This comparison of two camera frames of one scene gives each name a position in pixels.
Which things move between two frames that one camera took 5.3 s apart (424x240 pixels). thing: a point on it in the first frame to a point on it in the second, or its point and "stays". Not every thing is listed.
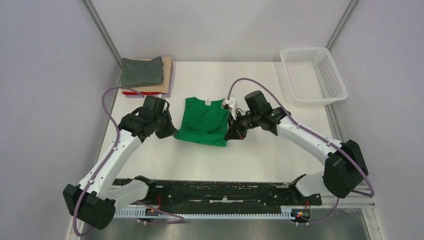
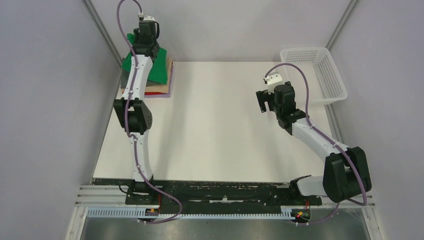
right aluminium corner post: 342,22 stays
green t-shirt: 204,122 to 158,71
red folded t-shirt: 145,93 stays
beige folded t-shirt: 163,87 stays
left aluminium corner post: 98,22 stays
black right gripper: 235,132 to 264,96
